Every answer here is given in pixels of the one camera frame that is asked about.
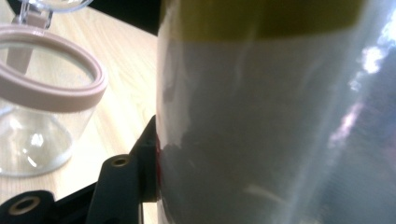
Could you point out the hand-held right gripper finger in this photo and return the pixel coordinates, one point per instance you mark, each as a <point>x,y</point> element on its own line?
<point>148,174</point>

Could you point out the red and white sugar bag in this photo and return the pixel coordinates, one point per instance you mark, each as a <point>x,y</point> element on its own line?
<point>264,124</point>

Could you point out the clear glass jar with lid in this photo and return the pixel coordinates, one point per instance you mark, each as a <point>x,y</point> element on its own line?
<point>46,93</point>

